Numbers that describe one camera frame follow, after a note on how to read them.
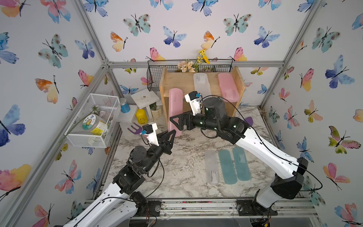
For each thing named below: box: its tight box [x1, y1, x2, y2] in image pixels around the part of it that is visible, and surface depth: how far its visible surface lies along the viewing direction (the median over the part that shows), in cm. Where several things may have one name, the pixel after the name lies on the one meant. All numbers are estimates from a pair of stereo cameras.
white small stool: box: [130, 88, 160, 120], surface depth 97 cm
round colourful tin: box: [81, 113, 108, 131], surface depth 65 cm
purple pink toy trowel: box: [244, 116, 254, 127], surface depth 114 cm
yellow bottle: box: [136, 108, 148, 125], surface depth 103 cm
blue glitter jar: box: [119, 97, 131, 114], surface depth 96 cm
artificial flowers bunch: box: [177, 49, 211, 73], surface depth 84 cm
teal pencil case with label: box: [232, 147, 251, 182], surface depth 88 cm
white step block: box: [115, 107, 137, 133], surface depth 98 cm
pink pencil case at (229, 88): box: [217, 72, 240, 103], surface depth 70 cm
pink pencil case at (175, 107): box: [167, 87, 184, 138], surface depth 61 cm
